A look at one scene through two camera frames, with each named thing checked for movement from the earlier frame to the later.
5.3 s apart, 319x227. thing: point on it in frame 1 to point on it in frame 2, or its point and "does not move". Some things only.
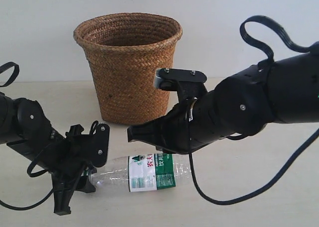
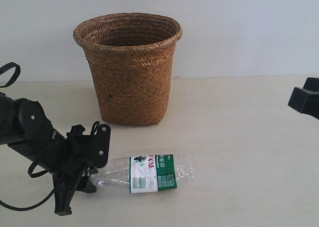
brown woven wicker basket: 124,50 does not move
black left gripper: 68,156 does not move
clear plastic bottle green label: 144,172 does not move
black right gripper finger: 151,133 to 306,100
